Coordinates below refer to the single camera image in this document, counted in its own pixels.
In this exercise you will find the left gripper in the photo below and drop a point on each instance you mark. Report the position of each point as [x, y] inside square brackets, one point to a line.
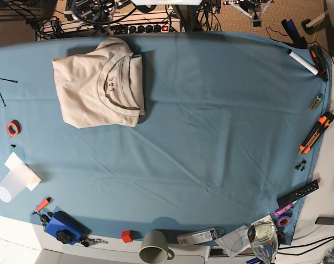
[252, 9]

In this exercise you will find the beige T-shirt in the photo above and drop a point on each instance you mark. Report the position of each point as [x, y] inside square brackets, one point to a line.
[102, 87]

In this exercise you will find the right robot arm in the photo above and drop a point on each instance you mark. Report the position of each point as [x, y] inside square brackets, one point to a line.
[96, 13]

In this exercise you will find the white marker pen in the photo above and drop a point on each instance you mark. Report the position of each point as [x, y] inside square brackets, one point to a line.
[303, 62]

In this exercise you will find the orange black tool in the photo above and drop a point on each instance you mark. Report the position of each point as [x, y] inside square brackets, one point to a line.
[320, 62]

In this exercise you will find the black power strip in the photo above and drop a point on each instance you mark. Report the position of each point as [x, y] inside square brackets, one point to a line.
[141, 29]

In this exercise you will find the green yellow highlighter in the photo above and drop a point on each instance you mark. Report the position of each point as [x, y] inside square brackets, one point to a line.
[316, 101]

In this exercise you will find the orange black utility knife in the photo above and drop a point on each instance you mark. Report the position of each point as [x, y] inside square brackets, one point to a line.
[317, 130]

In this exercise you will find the blue table cloth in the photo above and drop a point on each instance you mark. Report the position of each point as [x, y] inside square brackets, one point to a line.
[226, 113]

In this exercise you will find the small black screws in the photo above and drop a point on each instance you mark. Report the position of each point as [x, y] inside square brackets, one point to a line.
[301, 166]

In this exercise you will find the black remote control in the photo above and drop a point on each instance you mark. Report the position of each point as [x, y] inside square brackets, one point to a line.
[298, 193]

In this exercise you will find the purple pen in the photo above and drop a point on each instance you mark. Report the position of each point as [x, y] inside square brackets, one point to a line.
[284, 209]

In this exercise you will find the purple tape roll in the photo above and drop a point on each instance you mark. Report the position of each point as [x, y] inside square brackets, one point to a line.
[283, 220]

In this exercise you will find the black phone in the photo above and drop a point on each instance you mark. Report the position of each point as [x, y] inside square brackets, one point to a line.
[325, 220]

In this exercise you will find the wine glass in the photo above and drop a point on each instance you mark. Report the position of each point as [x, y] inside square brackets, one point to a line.
[263, 239]

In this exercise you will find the black white packaged item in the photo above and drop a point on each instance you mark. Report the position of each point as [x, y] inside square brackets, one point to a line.
[200, 237]

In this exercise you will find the folded paper map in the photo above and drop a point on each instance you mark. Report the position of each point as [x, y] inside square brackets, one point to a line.
[234, 242]

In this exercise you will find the red cube block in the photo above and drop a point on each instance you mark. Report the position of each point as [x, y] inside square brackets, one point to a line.
[127, 236]

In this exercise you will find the grey ceramic mug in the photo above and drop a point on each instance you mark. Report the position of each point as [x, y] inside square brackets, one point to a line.
[154, 248]

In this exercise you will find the red tape roll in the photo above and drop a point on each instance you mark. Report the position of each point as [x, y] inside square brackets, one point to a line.
[13, 128]

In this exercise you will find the orange marker pen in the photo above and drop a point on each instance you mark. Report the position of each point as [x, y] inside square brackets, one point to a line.
[42, 205]

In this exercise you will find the white paper sheet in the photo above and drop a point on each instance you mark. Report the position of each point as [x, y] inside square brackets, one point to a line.
[13, 161]

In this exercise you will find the translucent plastic cup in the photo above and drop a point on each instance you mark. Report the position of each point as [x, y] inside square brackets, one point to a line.
[14, 182]

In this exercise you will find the blue box with knob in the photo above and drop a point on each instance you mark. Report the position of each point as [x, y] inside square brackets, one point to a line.
[65, 228]

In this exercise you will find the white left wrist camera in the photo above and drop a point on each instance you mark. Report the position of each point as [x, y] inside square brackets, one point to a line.
[256, 23]

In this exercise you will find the blue black handle tool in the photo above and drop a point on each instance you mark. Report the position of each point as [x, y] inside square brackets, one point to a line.
[291, 30]

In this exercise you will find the black cable ties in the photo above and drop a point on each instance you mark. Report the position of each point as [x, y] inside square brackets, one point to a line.
[1, 90]

